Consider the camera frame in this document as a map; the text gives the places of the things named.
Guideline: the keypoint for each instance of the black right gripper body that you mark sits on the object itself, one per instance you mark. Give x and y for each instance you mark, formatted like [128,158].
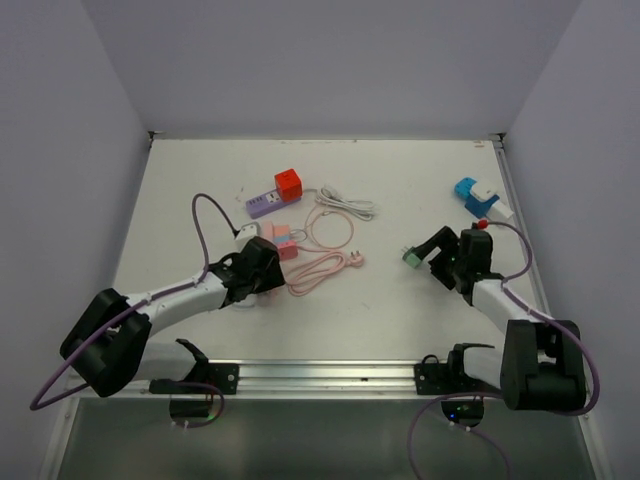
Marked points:
[459,265]

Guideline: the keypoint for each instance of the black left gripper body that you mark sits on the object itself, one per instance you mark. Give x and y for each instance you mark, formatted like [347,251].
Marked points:
[267,279]

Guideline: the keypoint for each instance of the pink socket adapter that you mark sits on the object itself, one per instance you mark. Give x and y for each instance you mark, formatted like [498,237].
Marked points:
[287,250]

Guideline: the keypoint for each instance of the pink power strip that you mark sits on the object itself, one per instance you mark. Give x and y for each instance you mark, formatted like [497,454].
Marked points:
[269,298]

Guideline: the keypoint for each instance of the green plug adapter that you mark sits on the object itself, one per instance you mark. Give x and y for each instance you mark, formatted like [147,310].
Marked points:
[412,256]

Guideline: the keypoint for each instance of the orange charger plug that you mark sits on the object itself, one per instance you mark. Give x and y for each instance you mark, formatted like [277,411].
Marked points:
[281,229]

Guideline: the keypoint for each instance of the purple power strip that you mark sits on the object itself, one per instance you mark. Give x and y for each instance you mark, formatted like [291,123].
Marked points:
[266,203]

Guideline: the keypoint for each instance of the red cube socket adapter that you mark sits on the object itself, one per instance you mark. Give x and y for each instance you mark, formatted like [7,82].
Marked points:
[288,185]

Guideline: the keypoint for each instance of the blue charger plug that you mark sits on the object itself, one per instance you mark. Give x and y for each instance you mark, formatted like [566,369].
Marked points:
[284,241]

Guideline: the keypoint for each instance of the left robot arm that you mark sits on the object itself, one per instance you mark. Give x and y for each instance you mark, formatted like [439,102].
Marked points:
[111,344]

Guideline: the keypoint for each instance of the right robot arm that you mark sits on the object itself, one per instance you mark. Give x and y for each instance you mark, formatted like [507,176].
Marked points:
[542,364]

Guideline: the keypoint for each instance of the blue cube socket adapter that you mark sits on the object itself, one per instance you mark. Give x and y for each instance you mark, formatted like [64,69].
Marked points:
[462,190]

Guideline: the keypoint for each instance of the white rectangular charger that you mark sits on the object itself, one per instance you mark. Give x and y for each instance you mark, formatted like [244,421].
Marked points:
[500,212]

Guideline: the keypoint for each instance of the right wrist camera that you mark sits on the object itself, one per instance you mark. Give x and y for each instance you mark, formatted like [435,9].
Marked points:
[481,224]

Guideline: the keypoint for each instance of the aluminium side rail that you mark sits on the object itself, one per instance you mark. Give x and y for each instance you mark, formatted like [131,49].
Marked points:
[498,141]

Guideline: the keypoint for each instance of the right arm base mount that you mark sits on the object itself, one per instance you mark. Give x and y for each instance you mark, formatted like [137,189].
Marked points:
[468,368]

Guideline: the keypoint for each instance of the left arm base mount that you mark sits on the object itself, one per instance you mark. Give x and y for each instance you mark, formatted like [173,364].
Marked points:
[211,380]

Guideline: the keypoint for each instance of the aluminium front rail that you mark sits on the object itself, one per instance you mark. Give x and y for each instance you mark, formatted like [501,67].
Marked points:
[322,380]

